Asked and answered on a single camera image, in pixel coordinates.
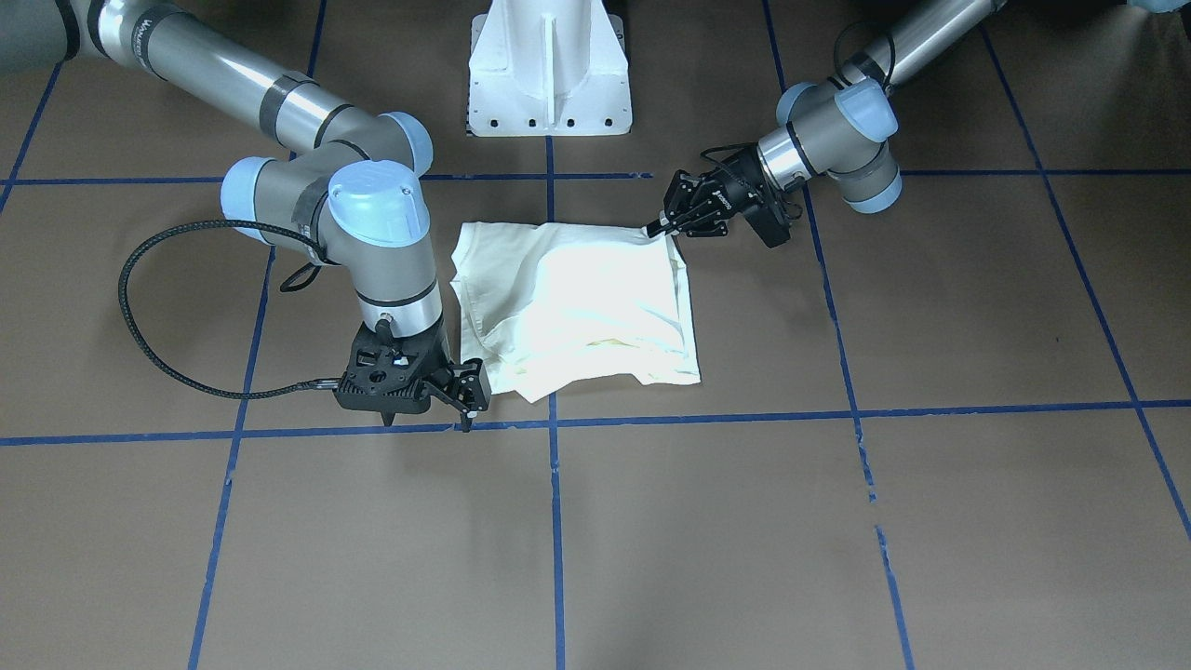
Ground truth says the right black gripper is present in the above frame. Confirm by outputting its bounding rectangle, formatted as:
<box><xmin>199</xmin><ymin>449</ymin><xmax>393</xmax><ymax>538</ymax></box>
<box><xmin>333</xmin><ymin>321</ymin><xmax>490</xmax><ymax>433</ymax></box>

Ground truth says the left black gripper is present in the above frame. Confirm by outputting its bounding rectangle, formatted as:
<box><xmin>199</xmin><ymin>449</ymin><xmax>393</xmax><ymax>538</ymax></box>
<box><xmin>644</xmin><ymin>149</ymin><xmax>793</xmax><ymax>248</ymax></box>

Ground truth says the cream long-sleeve cat shirt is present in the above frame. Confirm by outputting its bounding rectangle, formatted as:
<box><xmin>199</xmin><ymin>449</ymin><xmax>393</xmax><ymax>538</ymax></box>
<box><xmin>451</xmin><ymin>221</ymin><xmax>701</xmax><ymax>402</ymax></box>

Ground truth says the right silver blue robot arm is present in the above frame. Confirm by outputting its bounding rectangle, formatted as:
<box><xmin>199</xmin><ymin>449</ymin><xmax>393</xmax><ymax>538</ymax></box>
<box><xmin>4</xmin><ymin>1</ymin><xmax>492</xmax><ymax>430</ymax></box>

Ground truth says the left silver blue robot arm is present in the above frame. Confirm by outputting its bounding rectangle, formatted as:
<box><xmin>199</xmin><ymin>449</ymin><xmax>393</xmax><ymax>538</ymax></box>
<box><xmin>644</xmin><ymin>1</ymin><xmax>1000</xmax><ymax>248</ymax></box>

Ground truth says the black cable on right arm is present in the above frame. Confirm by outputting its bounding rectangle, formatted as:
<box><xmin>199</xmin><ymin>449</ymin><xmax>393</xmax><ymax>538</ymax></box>
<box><xmin>117</xmin><ymin>219</ymin><xmax>347</xmax><ymax>401</ymax></box>

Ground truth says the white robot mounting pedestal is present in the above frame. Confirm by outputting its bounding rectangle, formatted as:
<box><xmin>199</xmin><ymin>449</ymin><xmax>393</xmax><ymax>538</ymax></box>
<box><xmin>464</xmin><ymin>1</ymin><xmax>634</xmax><ymax>139</ymax></box>

